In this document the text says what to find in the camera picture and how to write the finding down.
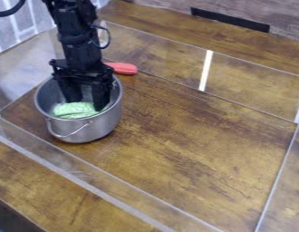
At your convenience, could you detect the clear acrylic barrier wall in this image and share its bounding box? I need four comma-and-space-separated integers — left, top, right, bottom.
0, 25, 299, 232

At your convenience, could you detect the silver metal pot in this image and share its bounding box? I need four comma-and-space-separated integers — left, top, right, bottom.
34, 77, 124, 143

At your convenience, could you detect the clear acrylic corner bracket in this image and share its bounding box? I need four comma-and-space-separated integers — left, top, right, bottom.
98, 20, 108, 46

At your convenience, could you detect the black cable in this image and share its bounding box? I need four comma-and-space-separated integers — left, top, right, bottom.
88, 23, 112, 50

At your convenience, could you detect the black wall strip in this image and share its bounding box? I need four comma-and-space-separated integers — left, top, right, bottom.
190, 7, 270, 33

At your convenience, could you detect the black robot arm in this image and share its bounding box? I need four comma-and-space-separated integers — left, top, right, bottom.
43, 0, 114, 111

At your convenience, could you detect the green bumpy toy vegetable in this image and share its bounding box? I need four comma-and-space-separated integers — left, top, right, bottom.
52, 101, 99, 119

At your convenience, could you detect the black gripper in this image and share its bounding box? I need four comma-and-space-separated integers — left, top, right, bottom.
50, 34, 114, 111

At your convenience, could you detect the red handled metal spatula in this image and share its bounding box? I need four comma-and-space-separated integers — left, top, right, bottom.
107, 63, 138, 75

